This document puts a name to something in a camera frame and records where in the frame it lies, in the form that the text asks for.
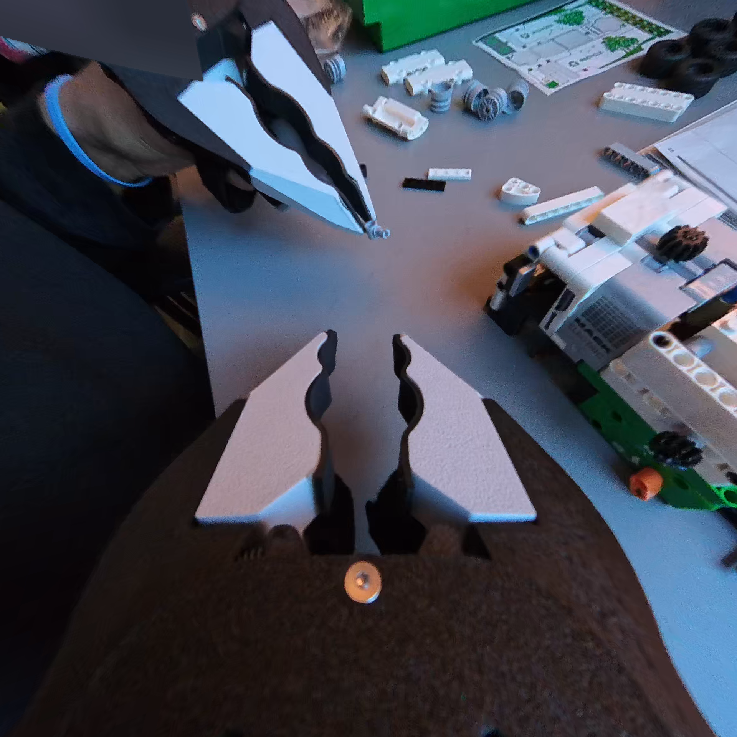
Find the person's dark clothing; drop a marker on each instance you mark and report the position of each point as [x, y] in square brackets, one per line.
[86, 374]

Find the grey lego beam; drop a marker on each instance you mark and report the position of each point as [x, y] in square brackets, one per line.
[630, 160]

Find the small grey lego pin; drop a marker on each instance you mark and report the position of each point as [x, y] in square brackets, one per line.
[380, 231]

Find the white rounded lego piece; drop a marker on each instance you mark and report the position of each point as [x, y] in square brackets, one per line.
[520, 192]

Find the white green lego truck model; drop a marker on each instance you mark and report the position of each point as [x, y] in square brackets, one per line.
[604, 276]

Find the lego sticker sheet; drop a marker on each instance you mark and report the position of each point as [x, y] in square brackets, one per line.
[576, 46]

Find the blue wristband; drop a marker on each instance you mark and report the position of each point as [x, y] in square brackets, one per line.
[63, 129]

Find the small grey lego barrel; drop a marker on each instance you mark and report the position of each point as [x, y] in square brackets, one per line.
[442, 96]

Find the white lego panel piece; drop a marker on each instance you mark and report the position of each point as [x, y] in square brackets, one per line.
[437, 78]
[397, 118]
[411, 66]

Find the person's left forearm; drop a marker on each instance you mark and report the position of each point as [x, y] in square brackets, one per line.
[29, 149]

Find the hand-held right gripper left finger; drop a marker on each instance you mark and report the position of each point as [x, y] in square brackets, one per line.
[270, 449]

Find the long white lego beam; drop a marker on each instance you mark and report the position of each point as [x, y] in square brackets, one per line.
[561, 206]

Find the black flat lego tile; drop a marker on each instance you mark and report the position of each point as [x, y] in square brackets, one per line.
[424, 185]

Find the large white lego brick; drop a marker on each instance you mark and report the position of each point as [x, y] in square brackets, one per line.
[645, 102]

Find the green lego box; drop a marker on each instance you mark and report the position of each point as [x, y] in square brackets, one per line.
[437, 20]

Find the grey lego wheel hub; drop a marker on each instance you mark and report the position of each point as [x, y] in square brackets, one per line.
[517, 93]
[486, 102]
[335, 69]

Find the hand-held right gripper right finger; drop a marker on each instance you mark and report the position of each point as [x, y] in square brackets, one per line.
[460, 449]

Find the person's left hand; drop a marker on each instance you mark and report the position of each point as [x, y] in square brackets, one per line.
[121, 126]

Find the lego instruction booklet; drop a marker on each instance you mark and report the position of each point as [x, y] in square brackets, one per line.
[708, 149]

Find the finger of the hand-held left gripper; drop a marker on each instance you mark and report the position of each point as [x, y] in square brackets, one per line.
[293, 75]
[253, 149]

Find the small white lego plate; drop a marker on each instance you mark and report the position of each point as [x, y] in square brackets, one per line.
[449, 174]

